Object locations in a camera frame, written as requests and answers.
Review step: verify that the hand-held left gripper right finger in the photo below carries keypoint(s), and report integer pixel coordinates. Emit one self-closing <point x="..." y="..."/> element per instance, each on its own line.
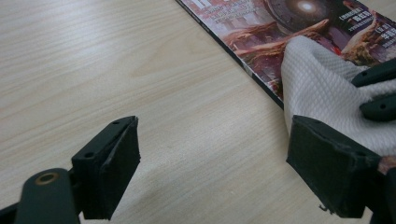
<point x="333" y="168"/>

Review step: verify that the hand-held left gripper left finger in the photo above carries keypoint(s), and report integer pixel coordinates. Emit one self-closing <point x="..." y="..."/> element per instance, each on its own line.
<point x="102" y="174"/>

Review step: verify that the white cloth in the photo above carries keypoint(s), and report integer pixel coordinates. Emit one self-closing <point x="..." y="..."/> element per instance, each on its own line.
<point x="317" y="84"/>

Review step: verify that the glossy magazine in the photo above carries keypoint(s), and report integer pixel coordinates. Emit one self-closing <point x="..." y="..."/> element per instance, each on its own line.
<point x="255" y="34"/>

